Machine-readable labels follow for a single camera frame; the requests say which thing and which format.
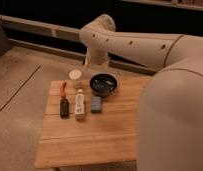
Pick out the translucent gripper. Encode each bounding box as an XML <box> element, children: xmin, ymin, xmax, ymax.
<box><xmin>83</xmin><ymin>58</ymin><xmax>110</xmax><ymax>78</ymax></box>

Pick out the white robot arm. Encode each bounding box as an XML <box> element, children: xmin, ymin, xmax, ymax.
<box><xmin>79</xmin><ymin>14</ymin><xmax>203</xmax><ymax>171</ymax></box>

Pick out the black bowl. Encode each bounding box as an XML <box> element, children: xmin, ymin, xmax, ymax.
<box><xmin>90</xmin><ymin>73</ymin><xmax>117</xmax><ymax>97</ymax></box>

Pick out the white lidded cup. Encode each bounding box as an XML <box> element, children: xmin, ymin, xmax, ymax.
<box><xmin>69</xmin><ymin>69</ymin><xmax>82</xmax><ymax>88</ymax></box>

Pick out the white plastic bottle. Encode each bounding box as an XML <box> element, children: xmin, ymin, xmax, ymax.
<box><xmin>74</xmin><ymin>89</ymin><xmax>85</xmax><ymax>120</ymax></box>

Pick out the wooden table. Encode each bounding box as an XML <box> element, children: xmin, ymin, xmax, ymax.
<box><xmin>35</xmin><ymin>77</ymin><xmax>149</xmax><ymax>168</ymax></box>

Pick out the black brush orange handle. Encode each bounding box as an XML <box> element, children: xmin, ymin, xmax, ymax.
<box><xmin>60</xmin><ymin>82</ymin><xmax>69</xmax><ymax>118</ymax></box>

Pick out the grey metal rail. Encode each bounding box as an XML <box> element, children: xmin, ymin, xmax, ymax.
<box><xmin>0</xmin><ymin>14</ymin><xmax>80</xmax><ymax>42</ymax></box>

